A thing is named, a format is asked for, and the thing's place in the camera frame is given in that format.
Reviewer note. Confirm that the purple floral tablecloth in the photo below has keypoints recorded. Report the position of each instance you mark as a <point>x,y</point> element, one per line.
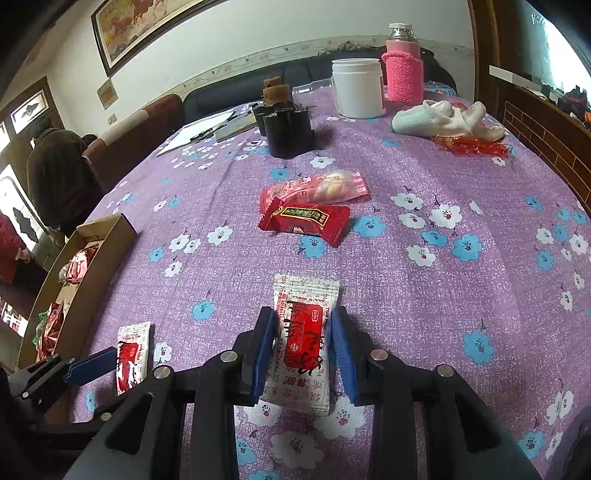
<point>415,300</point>

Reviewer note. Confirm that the small red black-label snack packet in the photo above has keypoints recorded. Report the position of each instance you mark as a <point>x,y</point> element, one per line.
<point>304,221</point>

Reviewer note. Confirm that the bottle with pink knit sleeve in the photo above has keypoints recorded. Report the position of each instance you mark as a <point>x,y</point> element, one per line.
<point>404,74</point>

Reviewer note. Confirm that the black cylindrical holder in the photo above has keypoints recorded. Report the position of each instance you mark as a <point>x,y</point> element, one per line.
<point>288,131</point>
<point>259,119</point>

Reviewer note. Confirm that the white plastic jar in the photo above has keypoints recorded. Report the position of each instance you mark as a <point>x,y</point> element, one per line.
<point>358,90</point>

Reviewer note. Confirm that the wall plaque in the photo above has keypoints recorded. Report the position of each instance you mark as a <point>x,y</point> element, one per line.
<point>107,93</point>

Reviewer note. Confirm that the white and red snack packet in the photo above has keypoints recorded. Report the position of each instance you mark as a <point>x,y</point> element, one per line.
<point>131,360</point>
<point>300,341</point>

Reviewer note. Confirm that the white glove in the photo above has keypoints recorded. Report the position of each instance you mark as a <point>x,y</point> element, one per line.
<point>420,119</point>
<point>475,121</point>

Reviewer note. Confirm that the dark red snack packet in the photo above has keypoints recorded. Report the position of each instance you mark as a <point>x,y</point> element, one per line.
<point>51,332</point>
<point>81,267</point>

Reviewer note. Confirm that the white paper sheet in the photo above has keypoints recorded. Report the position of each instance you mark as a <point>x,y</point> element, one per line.
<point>194,134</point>

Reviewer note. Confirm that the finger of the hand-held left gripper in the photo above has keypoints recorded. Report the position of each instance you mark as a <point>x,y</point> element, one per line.
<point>90,367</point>

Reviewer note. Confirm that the clear plastic bottle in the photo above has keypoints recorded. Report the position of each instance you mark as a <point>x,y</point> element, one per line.
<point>314,87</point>

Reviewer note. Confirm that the brown chair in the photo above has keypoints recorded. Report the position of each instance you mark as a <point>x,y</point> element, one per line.
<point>147,120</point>

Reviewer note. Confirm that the cardboard box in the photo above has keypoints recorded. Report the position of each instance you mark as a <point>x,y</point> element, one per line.
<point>106,258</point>

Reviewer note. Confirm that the framed wall picture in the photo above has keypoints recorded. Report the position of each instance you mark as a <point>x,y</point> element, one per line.
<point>134,27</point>

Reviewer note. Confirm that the pink and clear snack packet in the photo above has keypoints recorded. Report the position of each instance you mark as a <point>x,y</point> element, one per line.
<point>332,184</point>

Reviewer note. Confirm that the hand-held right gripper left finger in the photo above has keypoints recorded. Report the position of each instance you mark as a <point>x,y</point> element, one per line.
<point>263,350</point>

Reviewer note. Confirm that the white board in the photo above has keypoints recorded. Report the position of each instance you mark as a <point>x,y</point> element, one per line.
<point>517,76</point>

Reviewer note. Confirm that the notebook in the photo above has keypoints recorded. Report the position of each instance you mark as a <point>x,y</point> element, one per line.
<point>235,128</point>

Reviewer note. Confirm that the wooden door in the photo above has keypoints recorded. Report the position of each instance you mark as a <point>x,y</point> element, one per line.
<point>27,106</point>

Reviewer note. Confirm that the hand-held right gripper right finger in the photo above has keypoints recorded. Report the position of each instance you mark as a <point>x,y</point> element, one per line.
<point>344,355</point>

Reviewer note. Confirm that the red plastic wrapper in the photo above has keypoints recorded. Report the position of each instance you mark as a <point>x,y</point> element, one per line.
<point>475,146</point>

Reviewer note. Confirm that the wooden cork stopper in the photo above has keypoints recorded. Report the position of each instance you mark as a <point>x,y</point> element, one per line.
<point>277,97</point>
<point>271,82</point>

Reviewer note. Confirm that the dark sofa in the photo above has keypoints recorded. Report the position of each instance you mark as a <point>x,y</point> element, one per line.
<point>221,99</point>

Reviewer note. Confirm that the black pen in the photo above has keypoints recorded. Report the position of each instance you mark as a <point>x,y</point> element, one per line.
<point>207,131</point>

